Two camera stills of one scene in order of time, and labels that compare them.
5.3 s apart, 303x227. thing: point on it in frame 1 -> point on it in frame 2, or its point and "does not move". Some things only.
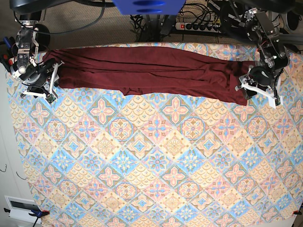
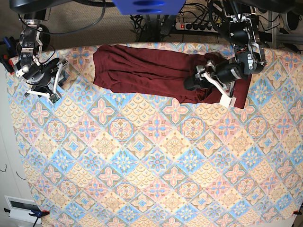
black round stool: [42, 37] does not move
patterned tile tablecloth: [95, 157] does not move
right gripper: [246, 83] -> [207, 70]
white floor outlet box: [20, 209] does not move
